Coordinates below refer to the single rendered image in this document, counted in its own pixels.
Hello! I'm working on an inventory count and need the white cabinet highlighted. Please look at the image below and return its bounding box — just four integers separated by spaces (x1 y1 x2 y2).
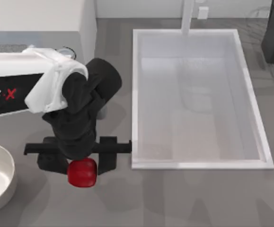
0 0 97 69

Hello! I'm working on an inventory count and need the grey speckled slab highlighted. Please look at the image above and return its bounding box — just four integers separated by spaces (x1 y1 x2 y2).
0 44 28 53

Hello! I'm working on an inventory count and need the clear glass cup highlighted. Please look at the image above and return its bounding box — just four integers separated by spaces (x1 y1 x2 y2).
56 47 78 59

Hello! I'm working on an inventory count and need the white tall tap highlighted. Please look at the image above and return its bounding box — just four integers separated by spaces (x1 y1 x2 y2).
181 0 192 36

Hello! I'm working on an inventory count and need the red apple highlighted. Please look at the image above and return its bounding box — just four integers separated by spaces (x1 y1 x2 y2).
66 157 97 189

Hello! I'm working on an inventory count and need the white sink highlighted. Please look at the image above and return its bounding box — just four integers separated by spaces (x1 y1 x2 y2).
131 28 274 171

